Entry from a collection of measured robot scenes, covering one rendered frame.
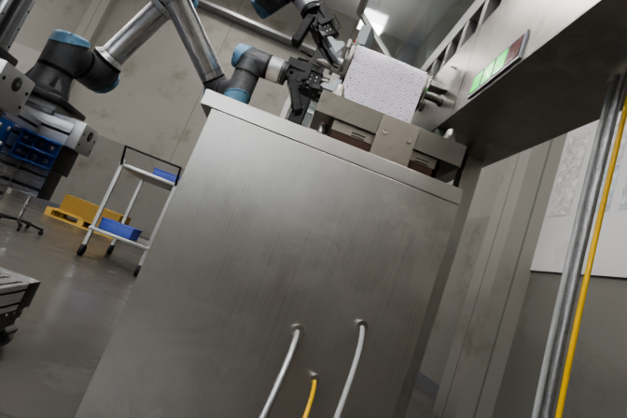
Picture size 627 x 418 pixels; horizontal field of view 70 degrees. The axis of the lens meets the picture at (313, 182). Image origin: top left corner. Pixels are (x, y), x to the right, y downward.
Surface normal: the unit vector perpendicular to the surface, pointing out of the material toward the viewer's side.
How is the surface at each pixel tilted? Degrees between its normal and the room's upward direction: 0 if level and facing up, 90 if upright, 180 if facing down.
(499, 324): 90
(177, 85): 90
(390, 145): 90
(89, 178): 90
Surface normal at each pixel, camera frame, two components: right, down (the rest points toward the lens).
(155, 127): 0.15, -0.14
